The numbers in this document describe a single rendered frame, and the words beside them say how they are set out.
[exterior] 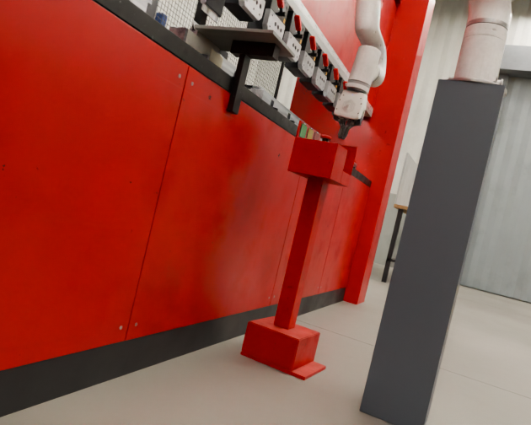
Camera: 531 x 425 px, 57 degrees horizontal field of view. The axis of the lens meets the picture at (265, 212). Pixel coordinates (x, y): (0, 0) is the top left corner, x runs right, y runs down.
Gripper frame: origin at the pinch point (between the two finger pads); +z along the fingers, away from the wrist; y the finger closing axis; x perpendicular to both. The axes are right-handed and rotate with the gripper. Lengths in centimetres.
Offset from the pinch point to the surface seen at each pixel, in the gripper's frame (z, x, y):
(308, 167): 16.3, -15.1, -1.9
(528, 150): -160, 720, 29
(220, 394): 84, -50, 10
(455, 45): -314, 716, -137
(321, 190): 22.2, -7.6, 2.0
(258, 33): -13, -51, -13
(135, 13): 0, -91, -17
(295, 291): 59, -8, 5
